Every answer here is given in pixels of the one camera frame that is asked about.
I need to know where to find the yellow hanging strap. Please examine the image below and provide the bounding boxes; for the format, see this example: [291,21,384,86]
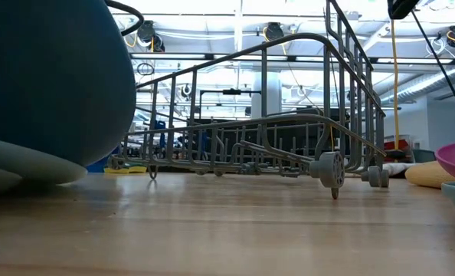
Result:
[389,18,401,153]

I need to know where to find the large dark blue plate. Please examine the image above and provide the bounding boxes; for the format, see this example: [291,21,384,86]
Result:
[0,0,137,169]

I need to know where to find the green and yellow sponge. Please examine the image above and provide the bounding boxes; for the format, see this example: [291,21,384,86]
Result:
[103,165,148,175]

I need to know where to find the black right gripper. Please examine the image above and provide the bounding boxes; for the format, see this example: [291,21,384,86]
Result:
[387,0,421,21]

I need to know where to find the blue dish soap bottle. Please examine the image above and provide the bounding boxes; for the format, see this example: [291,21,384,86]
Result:
[85,145,121,173]

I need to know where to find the white striped rolled towel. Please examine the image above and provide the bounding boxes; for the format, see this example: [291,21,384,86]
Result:
[382,162,420,178]

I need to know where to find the red stacked bins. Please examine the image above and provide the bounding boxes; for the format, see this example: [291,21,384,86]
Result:
[383,137,411,153]

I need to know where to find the large pale green plate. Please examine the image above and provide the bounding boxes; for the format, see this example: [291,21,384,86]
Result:
[0,136,88,186]

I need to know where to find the grey wire dish rack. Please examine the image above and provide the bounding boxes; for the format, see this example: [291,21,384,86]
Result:
[110,0,390,200]

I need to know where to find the black background gantry frame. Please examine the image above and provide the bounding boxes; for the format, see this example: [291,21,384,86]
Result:
[198,87,263,120]

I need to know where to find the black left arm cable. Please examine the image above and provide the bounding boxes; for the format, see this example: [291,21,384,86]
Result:
[104,0,146,38]

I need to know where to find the black round strap base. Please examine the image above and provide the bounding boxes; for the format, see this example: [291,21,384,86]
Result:
[384,149,408,161]

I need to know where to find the grey bin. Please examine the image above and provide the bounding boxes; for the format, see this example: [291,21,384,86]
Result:
[411,148,437,164]

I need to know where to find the black slanted pole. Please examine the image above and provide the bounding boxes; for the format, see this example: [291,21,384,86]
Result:
[410,9,455,127]

